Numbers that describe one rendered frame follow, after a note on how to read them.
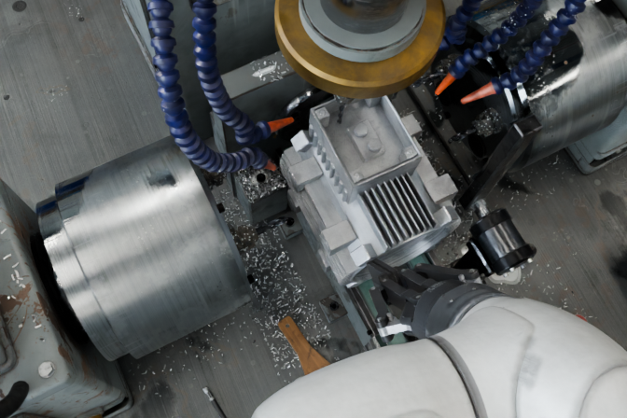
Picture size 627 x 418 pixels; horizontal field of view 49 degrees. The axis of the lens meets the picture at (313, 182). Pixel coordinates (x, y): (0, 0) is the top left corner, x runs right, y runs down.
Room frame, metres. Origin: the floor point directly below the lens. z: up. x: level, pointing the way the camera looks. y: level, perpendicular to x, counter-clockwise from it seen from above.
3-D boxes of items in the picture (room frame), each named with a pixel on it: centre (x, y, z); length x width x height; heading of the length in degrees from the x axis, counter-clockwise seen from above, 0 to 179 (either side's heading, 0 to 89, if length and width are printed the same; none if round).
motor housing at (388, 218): (0.36, -0.08, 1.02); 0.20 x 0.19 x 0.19; 34
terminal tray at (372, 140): (0.39, -0.06, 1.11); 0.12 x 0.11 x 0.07; 34
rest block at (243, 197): (0.40, 0.08, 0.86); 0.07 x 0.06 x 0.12; 125
